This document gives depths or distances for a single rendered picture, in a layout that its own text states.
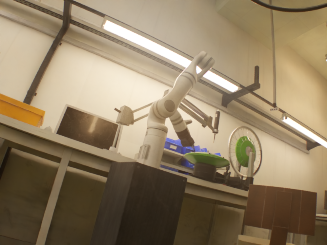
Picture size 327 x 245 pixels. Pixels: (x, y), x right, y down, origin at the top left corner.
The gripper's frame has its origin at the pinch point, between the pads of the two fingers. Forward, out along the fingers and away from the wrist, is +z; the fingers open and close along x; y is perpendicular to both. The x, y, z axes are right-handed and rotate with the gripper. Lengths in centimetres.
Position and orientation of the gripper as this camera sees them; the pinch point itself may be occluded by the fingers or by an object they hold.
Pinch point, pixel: (194, 150)
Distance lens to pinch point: 134.8
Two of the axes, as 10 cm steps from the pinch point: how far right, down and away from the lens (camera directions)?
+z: 4.4, 8.4, 3.1
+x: 6.9, -0.9, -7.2
